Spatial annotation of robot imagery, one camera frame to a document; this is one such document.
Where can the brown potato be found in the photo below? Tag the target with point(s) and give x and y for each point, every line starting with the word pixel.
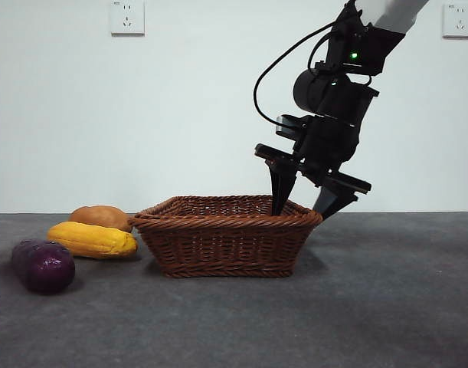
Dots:
pixel 99 216

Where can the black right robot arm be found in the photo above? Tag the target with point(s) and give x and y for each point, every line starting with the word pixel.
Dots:
pixel 333 96

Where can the purple eggplant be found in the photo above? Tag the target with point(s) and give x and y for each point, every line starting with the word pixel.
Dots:
pixel 46 268

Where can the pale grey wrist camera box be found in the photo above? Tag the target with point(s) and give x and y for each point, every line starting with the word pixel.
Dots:
pixel 289 124

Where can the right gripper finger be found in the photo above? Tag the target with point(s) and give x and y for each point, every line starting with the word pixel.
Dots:
pixel 333 201
pixel 281 184

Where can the white wall socket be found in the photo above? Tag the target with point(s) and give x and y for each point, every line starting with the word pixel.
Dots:
pixel 457 23
pixel 122 23

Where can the brown wicker basket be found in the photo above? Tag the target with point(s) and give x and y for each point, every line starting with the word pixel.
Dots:
pixel 226 245

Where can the yellow corn cob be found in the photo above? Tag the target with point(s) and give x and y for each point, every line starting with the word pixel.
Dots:
pixel 92 239

